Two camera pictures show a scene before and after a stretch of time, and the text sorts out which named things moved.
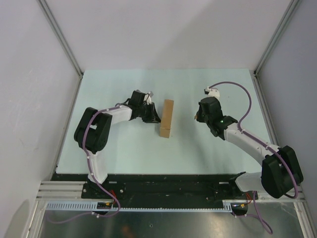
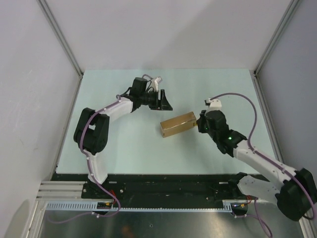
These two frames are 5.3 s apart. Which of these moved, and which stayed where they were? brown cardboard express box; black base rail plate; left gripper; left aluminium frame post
Moved: left gripper; brown cardboard express box
Stayed: black base rail plate; left aluminium frame post
